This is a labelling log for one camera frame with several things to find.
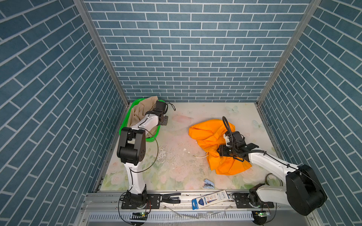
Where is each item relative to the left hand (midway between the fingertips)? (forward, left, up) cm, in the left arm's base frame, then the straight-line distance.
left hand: (161, 119), depth 100 cm
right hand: (-23, -39, -2) cm, 45 cm away
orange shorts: (-11, -35, -1) cm, 36 cm away
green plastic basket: (-2, +25, +1) cm, 25 cm away
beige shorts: (+11, +18, -1) cm, 21 cm away
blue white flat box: (-50, -30, -6) cm, 58 cm away
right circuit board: (-57, -55, -8) cm, 80 cm away
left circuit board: (-56, +6, -10) cm, 57 cm away
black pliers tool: (-49, -7, -6) cm, 49 cm away
